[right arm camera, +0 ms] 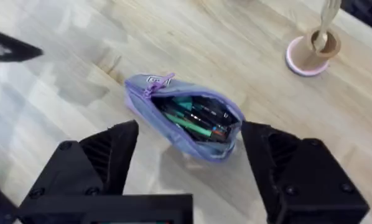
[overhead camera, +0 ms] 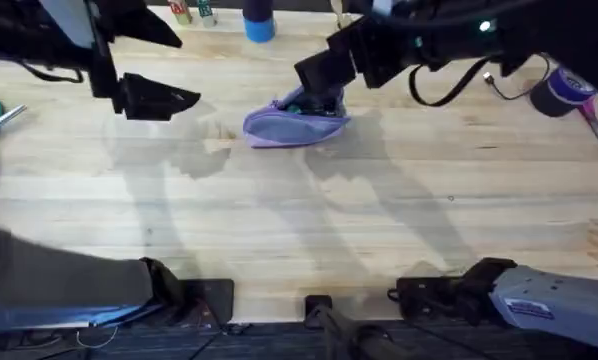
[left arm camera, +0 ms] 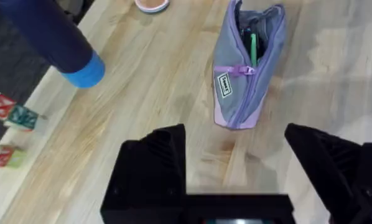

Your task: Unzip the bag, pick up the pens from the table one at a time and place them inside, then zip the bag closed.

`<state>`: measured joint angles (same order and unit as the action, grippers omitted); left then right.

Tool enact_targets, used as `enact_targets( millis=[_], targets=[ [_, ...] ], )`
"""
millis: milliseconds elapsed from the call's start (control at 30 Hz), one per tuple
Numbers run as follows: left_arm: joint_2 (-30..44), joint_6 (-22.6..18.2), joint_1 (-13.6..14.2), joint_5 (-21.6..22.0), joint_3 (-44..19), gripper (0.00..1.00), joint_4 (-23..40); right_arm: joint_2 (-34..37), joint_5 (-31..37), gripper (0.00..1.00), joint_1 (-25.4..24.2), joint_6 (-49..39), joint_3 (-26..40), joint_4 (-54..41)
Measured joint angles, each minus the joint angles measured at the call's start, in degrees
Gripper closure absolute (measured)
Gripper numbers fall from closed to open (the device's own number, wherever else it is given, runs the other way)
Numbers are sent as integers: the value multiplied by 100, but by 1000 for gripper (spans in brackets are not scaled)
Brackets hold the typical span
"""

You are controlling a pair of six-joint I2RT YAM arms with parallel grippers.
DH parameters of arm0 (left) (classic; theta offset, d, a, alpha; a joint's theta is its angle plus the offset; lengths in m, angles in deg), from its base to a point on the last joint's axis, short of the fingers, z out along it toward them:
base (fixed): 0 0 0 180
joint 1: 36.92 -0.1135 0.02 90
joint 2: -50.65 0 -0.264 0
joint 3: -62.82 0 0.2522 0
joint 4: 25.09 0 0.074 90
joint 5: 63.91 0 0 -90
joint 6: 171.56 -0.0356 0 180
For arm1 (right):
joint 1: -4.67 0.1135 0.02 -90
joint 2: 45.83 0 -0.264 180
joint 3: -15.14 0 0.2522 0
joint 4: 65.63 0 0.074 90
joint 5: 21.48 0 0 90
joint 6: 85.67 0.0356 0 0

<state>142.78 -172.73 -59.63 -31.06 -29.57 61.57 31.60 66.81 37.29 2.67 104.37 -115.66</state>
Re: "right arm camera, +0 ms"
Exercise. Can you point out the purple zip bag with pens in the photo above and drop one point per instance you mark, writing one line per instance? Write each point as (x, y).
(176, 127)

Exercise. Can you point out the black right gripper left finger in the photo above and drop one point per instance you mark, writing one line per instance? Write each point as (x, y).
(80, 168)

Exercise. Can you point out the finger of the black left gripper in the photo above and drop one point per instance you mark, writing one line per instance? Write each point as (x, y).
(5, 48)

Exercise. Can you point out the wooden spoon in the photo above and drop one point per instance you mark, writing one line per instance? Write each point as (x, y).
(326, 21)

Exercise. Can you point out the tan cup with pink base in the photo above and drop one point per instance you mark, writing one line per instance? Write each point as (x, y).
(304, 56)

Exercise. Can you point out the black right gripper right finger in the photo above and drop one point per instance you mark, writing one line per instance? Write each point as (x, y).
(304, 180)

